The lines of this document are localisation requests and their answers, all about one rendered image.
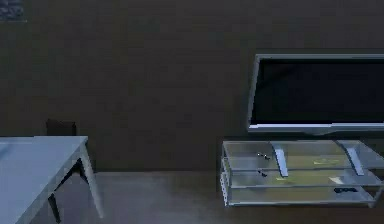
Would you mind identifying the glass television stand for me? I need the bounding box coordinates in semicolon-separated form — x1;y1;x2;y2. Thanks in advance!
219;139;384;209

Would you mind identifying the grey framed television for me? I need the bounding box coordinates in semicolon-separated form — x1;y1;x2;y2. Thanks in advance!
246;53;384;136

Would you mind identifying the dark chair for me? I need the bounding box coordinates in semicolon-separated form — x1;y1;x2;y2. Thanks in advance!
45;118;78;137

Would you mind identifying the black remote control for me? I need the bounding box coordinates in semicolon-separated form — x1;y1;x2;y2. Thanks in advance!
333;187;359;194

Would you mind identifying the pale blue table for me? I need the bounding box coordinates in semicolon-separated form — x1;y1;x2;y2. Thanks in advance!
0;135;105;224

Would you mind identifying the dark framed wall picture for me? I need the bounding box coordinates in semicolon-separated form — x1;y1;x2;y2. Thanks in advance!
0;0;28;23

